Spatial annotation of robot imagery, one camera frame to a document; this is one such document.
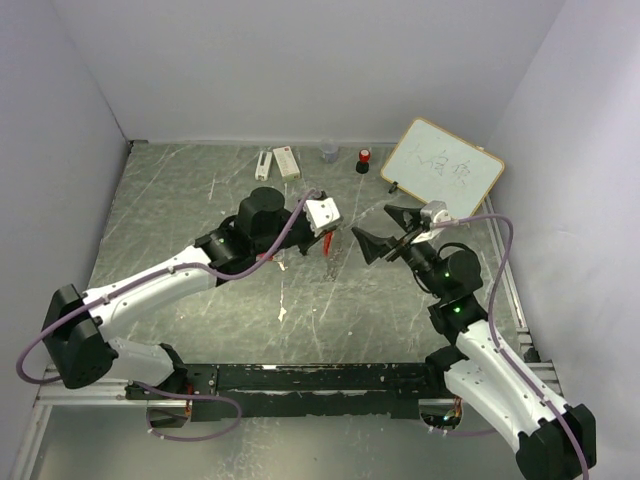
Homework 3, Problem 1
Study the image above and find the white green staple box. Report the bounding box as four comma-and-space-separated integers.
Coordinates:
272, 146, 301, 182

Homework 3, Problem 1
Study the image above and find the yellow framed whiteboard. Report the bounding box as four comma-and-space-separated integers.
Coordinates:
380, 118, 505, 218

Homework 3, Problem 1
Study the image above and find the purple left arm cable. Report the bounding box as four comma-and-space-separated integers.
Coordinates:
15, 188, 324, 441

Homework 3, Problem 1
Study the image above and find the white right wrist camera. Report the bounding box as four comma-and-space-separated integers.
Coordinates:
420, 201, 459, 240

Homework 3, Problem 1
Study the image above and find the red handled metal key holder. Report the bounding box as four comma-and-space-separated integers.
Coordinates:
323, 230, 344, 281

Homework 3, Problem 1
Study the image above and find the red usb stick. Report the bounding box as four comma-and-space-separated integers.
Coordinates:
256, 251, 287, 271

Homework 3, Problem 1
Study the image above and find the white stapler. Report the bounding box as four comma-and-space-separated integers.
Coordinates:
254, 150, 273, 182

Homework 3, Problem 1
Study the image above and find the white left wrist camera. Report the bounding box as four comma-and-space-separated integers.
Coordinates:
303, 197, 343, 237

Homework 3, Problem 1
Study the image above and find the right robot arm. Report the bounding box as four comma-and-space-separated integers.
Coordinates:
352, 202, 597, 479

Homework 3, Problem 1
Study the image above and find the red black stamp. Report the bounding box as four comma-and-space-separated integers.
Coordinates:
355, 149, 371, 174

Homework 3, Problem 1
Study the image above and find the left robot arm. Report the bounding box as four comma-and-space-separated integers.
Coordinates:
42, 187, 342, 399

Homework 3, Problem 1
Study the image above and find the clear paperclip jar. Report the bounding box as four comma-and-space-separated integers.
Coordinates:
320, 139, 339, 163

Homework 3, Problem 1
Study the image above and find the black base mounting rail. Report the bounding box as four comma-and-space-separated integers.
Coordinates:
125, 362, 463, 429

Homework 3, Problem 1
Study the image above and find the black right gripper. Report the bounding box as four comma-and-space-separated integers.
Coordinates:
353, 204, 446, 298

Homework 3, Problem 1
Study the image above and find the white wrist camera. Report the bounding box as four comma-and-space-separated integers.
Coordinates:
303, 197, 343, 237
420, 201, 459, 240

